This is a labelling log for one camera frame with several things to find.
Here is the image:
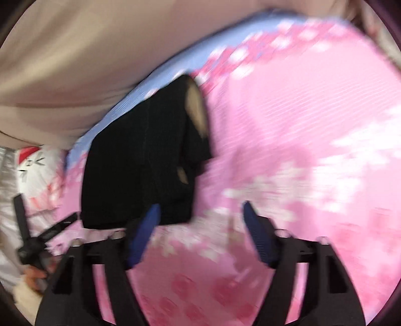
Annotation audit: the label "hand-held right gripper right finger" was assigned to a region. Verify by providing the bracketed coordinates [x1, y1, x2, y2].
[243, 201, 366, 326]

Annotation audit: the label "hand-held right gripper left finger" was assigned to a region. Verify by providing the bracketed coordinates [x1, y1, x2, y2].
[35, 204, 162, 326]

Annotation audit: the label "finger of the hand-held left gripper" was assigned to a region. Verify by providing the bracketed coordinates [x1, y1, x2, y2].
[13, 194, 32, 250]
[37, 212, 81, 244]

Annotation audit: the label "black pants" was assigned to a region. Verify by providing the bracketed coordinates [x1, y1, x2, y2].
[81, 74, 214, 230]

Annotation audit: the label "person's left hand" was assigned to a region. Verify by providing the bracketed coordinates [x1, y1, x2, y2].
[24, 268, 48, 292]

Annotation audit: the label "pink white pillow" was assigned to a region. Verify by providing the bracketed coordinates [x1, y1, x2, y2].
[14, 146, 68, 220]

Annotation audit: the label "pink floral bed sheet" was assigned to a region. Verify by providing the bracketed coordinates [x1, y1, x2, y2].
[52, 9, 401, 326]

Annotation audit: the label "beige curtain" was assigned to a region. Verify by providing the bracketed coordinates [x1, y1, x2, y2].
[0, 0, 282, 151]

